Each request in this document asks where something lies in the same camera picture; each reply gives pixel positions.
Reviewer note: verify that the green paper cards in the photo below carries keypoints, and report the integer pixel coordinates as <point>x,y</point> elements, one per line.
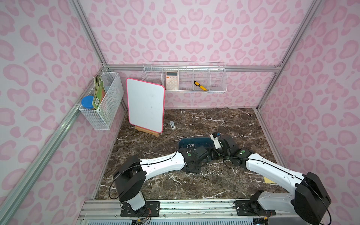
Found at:
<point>99,91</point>

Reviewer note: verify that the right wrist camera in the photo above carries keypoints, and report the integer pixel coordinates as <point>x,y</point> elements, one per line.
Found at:
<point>215,138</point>

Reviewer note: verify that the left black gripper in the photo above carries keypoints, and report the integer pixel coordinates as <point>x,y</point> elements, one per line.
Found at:
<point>207,153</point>

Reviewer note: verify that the white mesh wall basket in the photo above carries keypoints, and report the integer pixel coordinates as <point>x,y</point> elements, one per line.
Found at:
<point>102,118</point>

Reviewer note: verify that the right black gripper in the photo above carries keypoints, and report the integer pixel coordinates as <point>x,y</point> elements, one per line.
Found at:
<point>222,150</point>

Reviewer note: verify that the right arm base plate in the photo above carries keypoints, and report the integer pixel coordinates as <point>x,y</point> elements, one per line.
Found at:
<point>251,208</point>

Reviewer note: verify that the blue round lid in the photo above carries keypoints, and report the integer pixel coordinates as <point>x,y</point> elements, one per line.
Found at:
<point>87,101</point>

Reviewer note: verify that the pile of silver wing nuts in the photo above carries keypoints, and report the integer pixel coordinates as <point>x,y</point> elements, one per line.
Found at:
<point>191,146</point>

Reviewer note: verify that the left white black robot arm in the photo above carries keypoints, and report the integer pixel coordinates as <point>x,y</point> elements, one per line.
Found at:
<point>134,172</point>

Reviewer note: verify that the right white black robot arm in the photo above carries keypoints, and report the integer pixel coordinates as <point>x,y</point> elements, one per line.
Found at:
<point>307,196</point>

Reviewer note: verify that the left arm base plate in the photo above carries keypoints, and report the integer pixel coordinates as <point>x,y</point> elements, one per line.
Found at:
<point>151,208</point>

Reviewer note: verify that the row of table wing nuts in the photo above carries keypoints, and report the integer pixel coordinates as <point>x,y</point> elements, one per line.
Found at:
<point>212,172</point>

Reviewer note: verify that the white pink calculator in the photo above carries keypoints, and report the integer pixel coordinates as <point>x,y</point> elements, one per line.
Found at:
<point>172,80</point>

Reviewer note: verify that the yellow sticky note pad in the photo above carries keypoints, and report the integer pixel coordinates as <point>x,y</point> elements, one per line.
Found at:
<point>266,180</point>

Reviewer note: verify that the white wire wall shelf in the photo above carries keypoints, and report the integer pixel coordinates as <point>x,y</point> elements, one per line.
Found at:
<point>213,77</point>

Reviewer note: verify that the teal plastic storage box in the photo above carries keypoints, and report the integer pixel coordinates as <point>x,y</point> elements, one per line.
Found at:
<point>197,141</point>

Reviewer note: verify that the pink framed whiteboard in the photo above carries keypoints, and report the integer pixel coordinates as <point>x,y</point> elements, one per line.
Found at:
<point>146,103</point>

